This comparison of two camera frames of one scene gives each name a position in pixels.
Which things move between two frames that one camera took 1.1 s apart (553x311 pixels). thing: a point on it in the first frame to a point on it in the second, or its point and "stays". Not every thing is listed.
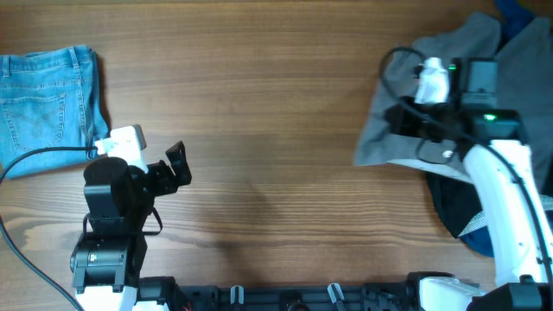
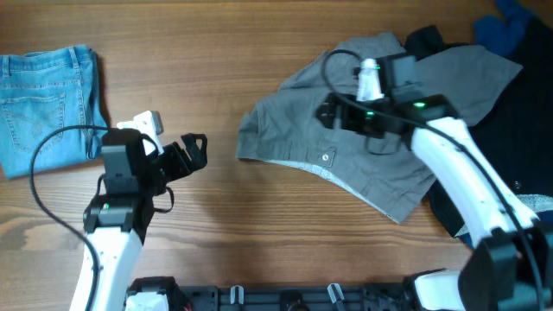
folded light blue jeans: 50,99 stays
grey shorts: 420,73 to 280,125
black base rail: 171,294 stays
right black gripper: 406,119 to 335,114
